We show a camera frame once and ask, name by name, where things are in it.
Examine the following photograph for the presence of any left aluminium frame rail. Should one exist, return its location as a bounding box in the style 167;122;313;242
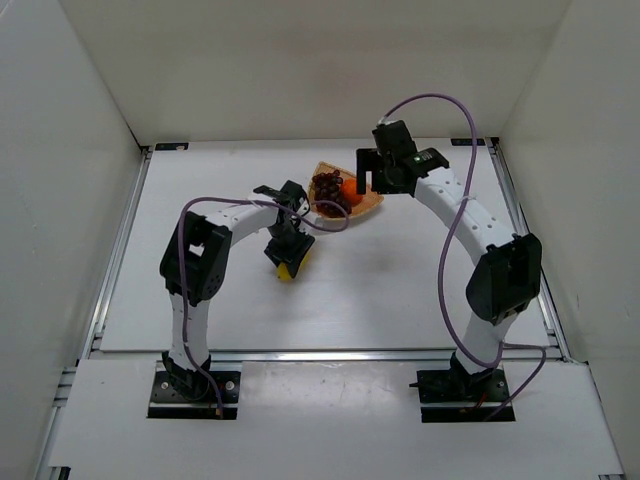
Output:
33;145;154;479

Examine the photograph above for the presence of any orange fake tangerine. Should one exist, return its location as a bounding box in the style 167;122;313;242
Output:
341;179;363;205

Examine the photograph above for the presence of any right black corner bracket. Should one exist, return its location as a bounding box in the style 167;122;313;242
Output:
450;138;486;147

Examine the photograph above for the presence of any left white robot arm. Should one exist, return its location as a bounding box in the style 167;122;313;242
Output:
159;181;315;402

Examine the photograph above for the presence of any purple fake grape bunch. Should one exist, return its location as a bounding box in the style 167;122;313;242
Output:
312;169;352;218

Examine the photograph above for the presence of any right aluminium frame rail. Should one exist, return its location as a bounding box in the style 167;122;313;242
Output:
489;137;626;476

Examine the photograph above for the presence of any yellow fake mango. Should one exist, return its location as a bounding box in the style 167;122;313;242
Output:
276;251;311;282

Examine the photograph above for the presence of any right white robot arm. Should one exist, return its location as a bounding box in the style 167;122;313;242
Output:
356;121;542;401

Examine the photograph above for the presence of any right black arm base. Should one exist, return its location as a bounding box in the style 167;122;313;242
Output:
410;366;516;424

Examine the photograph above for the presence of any aluminium frame rail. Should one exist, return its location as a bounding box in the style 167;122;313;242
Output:
489;137;626;476
89;347;563;363
33;145;154;479

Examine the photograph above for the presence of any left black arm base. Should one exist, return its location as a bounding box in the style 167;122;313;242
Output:
147;364;241;421

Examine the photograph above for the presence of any left black corner bracket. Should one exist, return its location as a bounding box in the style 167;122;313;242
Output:
154;142;189;151

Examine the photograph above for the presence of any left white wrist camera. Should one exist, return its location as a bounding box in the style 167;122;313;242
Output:
298;201;320;236

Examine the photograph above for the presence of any woven wicker fruit bowl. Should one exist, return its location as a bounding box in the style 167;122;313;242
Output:
307;162;384;219

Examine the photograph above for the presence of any black corner bracket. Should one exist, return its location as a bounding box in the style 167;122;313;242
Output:
450;138;486;147
154;142;189;151

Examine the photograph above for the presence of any front aluminium frame rail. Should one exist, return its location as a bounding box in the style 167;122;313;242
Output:
89;347;563;363

